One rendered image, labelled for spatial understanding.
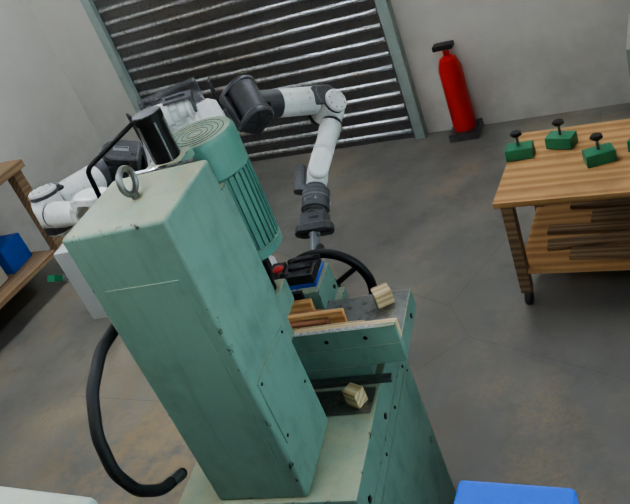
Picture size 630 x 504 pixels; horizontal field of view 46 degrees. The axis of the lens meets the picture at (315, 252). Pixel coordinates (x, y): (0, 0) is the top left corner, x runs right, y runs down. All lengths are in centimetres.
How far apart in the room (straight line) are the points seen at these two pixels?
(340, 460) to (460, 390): 128
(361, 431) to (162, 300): 62
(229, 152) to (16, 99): 424
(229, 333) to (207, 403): 19
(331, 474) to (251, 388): 33
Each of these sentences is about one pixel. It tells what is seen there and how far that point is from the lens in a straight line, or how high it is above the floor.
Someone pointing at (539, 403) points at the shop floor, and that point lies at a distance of 280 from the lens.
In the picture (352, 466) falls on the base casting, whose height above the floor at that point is 80.
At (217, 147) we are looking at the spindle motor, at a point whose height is 149.
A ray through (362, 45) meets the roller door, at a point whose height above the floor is 68.
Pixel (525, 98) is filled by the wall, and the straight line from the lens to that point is 472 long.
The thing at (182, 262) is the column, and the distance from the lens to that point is 129.
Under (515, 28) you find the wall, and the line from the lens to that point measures 456.
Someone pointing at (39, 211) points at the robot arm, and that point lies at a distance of 210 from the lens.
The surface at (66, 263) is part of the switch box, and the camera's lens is 145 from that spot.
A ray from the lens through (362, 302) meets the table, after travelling 193.
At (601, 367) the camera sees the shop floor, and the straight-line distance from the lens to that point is 290.
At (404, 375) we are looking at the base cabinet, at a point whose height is 67.
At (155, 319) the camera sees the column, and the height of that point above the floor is 132.
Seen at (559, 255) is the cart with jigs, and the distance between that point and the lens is 316.
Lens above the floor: 200
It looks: 30 degrees down
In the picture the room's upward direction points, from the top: 22 degrees counter-clockwise
